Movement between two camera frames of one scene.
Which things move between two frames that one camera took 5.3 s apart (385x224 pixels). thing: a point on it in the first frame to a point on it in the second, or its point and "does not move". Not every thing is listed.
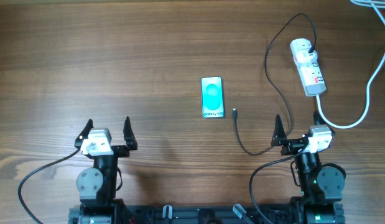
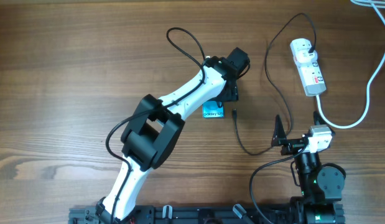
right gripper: (280, 139) does not move
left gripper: (122, 151) to (232, 95)
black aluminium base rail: (119, 214) does not move
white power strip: (310, 74) does not move
